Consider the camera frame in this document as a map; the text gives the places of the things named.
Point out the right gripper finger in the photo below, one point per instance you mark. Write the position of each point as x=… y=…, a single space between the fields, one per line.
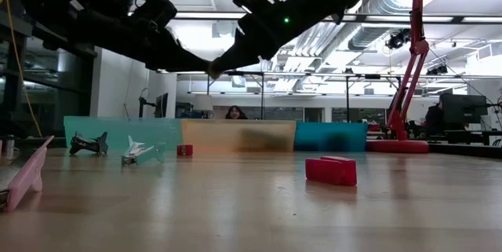
x=243 y=55

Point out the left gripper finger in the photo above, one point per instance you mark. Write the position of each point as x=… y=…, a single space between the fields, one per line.
x=184 y=61

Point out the teal staple remover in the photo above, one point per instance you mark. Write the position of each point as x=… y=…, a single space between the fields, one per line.
x=137 y=153

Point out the pink staple remover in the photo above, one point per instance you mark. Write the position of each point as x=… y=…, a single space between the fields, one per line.
x=27 y=177

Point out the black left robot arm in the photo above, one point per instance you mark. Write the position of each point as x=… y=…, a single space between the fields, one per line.
x=47 y=4

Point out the white lampshade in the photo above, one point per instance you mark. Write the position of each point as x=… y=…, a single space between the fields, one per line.
x=203 y=103

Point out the black computer monitor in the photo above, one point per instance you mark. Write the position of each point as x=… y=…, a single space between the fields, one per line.
x=161 y=105
x=464 y=107

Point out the person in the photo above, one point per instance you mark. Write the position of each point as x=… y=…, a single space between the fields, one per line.
x=235 y=113
x=434 y=120

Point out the teal plastic bin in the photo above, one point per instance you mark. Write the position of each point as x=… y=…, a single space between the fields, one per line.
x=117 y=130

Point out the blue plastic bin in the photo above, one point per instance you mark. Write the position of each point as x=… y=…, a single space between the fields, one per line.
x=310 y=136

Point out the red desk lamp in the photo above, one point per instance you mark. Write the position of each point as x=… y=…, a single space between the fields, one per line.
x=416 y=46

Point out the white mug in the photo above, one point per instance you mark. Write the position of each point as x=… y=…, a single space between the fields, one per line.
x=10 y=147

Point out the black desk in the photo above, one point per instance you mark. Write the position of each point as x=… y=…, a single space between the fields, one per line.
x=470 y=135

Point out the black metal gantry frame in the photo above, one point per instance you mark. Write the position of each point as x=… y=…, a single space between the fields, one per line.
x=347 y=99

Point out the black ceiling camera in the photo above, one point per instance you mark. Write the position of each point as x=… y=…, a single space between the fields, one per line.
x=397 y=40

